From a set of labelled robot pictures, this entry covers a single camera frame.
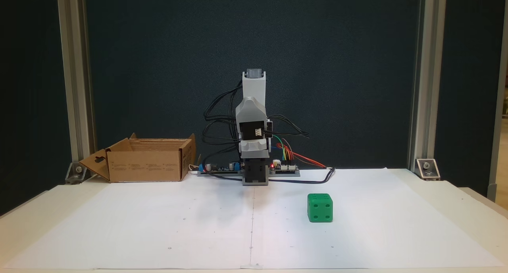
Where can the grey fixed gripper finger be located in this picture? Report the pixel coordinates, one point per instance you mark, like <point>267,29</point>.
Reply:
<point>254,154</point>

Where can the green dice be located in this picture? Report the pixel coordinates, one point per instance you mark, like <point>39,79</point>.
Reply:
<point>320,210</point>

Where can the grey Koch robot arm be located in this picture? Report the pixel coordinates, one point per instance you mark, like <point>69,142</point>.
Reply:
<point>254,86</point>

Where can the circuit board with red LED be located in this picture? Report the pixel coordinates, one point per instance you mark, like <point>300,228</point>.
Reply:
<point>285,168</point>

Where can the circuit board with blue parts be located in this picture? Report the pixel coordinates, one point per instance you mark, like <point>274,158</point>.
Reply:
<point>220,168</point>

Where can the brown cardboard box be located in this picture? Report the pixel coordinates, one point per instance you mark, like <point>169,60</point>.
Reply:
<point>145,166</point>

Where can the metal corner bracket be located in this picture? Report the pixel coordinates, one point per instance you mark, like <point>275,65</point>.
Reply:
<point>76,173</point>
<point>428,169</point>

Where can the aluminium frame post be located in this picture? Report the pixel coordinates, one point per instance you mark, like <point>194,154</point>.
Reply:
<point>75,86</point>
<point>426,86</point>

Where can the thin aluminium edge post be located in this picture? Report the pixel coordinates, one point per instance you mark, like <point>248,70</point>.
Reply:
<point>499,106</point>

